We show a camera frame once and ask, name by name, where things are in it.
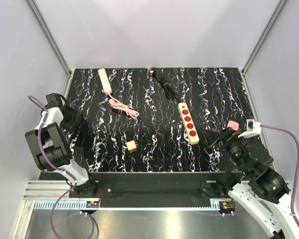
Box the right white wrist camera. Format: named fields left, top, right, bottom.
left=238, top=119, right=262, bottom=138

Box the white pink power strip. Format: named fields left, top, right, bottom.
left=98, top=69, right=112, bottom=95

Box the black bundled cable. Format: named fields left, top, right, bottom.
left=149, top=69, right=181, bottom=103

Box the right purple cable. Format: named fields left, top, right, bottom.
left=199, top=123, right=299, bottom=227

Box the grey cable duct rail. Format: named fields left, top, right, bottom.
left=33, top=200, right=220, bottom=212

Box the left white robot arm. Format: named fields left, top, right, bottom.
left=25, top=93, right=98, bottom=197

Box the beige red power strip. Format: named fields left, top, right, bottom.
left=178, top=103, right=199, bottom=145

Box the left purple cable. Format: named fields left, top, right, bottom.
left=27, top=95, right=98, bottom=239

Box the pink cable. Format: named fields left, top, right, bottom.
left=107, top=93, right=141, bottom=120

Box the pink cube plug adapter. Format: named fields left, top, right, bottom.
left=126, top=140, right=138, bottom=152

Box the purple cable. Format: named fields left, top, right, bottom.
left=27, top=95, right=98, bottom=239
left=199, top=123, right=299, bottom=227

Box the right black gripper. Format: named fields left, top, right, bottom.
left=201, top=125, right=251, bottom=176

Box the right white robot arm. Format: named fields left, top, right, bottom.
left=201, top=122, right=299, bottom=239

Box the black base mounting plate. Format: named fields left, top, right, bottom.
left=69, top=171, right=247, bottom=200

